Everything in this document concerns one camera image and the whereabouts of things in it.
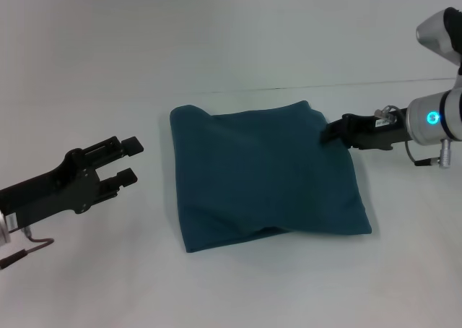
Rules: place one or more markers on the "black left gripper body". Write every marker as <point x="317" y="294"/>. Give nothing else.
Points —
<point x="54" y="190"/>

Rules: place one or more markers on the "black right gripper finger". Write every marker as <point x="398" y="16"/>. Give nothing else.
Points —
<point x="334" y="132"/>

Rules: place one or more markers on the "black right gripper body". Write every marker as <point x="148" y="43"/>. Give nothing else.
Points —
<point x="379" y="133"/>

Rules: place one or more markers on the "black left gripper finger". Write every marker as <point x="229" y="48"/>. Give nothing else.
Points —
<point x="119" y="181"/>
<point x="115" y="147"/>

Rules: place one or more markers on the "teal blue t-shirt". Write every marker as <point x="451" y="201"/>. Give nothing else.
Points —
<point x="267" y="176"/>

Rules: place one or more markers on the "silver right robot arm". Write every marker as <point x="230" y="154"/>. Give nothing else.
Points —
<point x="438" y="104"/>

